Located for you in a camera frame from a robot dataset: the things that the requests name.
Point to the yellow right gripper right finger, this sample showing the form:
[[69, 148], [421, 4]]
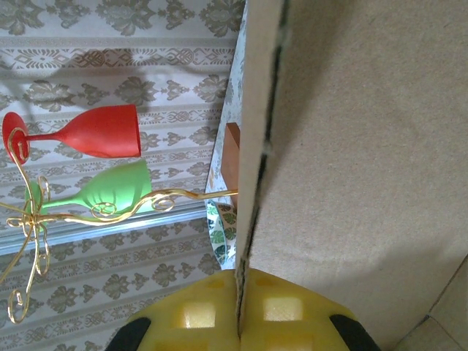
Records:
[[285, 314]]

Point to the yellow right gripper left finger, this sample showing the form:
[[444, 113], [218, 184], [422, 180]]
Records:
[[197, 314]]

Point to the brown cardboard mailer box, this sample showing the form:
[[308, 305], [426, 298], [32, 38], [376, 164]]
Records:
[[365, 146]]

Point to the leaf pattern bowl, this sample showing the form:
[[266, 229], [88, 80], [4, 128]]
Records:
[[221, 234]]

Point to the green plastic wine glass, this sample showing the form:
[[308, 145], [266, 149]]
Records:
[[117, 186]]

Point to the red plastic wine glass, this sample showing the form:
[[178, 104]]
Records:
[[106, 135]]

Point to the aluminium frame post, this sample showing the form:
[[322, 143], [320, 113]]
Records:
[[109, 228]]

